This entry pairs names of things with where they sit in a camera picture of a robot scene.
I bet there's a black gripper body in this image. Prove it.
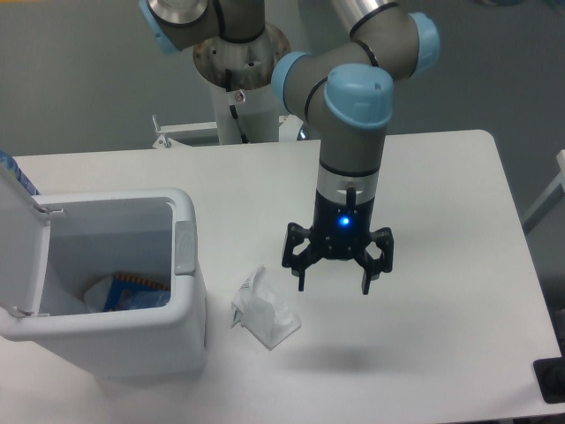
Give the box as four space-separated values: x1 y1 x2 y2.
309 193 374 261

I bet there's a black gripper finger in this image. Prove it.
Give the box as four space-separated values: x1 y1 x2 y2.
352 227 394 295
282 223 329 292

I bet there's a clear plastic wrapper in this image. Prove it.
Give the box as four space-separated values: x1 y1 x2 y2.
230 265 301 351

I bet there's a clear plastic water bottle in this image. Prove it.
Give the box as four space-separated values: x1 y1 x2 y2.
117 290 170 310

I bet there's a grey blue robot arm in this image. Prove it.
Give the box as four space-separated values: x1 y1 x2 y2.
139 1 441 292

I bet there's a white trash can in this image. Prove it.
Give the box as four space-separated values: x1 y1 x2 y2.
1 186 206 377

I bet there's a blue snack package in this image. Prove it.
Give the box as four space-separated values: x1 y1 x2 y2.
103 274 170 312

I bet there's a black table clamp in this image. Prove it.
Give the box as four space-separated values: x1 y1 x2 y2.
533 357 564 404

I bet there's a white crumpled paper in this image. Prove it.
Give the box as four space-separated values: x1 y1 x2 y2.
84 276 113 313

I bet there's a blue patterned object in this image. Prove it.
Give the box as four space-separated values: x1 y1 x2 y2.
0 150 40 195

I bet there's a white middle support bracket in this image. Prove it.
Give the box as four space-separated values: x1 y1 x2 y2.
279 115 304 142

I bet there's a white support bracket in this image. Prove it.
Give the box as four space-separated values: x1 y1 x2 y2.
152 115 219 149
279 115 304 142

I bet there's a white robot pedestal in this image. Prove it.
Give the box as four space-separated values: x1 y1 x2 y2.
192 22 292 145

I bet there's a white left support bracket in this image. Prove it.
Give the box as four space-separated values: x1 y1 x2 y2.
152 115 219 149

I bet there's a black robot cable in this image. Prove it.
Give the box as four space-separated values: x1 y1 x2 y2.
224 68 249 145

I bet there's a white frame at right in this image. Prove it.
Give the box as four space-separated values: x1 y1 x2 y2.
522 150 564 234

